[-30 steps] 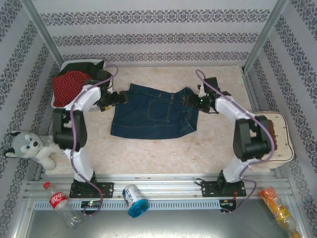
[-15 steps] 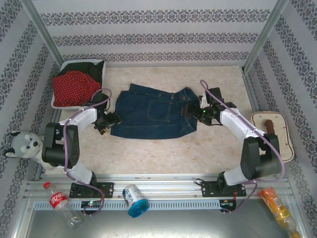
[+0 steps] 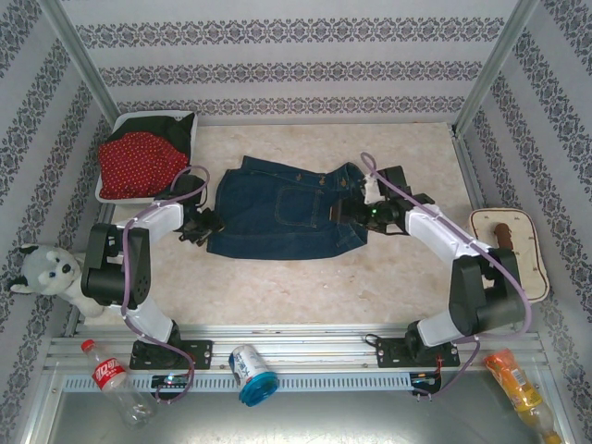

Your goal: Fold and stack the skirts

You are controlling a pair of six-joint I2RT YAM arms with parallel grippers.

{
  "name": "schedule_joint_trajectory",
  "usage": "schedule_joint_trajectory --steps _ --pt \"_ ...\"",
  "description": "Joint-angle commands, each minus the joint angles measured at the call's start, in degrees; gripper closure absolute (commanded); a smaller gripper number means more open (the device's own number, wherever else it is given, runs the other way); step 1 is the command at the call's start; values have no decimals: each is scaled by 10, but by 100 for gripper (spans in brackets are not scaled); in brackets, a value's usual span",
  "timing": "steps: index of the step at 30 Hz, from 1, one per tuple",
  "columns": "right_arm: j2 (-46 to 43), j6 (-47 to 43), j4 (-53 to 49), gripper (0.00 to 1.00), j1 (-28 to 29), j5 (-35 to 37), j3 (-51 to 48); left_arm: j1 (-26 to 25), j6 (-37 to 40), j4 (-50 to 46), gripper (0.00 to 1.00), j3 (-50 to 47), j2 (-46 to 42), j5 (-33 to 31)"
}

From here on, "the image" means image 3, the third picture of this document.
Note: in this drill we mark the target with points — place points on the small circuit board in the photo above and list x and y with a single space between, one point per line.
425 379
170 381

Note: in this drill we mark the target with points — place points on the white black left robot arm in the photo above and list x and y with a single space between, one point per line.
159 222

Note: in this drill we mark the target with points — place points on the aluminium mounting rail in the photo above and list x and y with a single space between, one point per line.
314 342

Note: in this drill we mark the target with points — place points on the white plastic basket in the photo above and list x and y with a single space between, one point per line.
125 201

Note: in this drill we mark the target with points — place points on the red polka dot skirt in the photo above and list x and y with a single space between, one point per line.
134 162

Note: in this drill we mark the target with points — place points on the aluminium frame post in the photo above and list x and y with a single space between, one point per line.
495 60
78 55

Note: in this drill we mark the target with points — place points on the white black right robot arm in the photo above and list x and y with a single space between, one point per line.
439 231

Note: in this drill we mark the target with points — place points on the brown plush stick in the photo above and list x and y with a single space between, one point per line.
504 233

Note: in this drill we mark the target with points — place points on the grey metal sheet panel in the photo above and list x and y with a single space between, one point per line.
347 416

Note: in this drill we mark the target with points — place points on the aluminium side rail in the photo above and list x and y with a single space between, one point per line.
467 162

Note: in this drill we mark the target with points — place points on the white blue drink can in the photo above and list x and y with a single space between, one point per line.
250 365

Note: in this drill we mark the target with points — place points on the dark blue denim skirt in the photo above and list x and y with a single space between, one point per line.
259 217

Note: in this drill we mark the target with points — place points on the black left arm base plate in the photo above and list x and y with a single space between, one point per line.
201 353

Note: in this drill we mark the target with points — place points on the clear bottle with red label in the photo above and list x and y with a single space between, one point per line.
108 374

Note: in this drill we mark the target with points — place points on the orange drink bottle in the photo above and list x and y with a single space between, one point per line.
513 379

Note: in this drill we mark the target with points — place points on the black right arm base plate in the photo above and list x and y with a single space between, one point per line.
390 353

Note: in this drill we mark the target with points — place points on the black skirt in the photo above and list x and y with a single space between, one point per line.
148 125

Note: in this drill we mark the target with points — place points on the grey white husky plush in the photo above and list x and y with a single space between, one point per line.
46 268

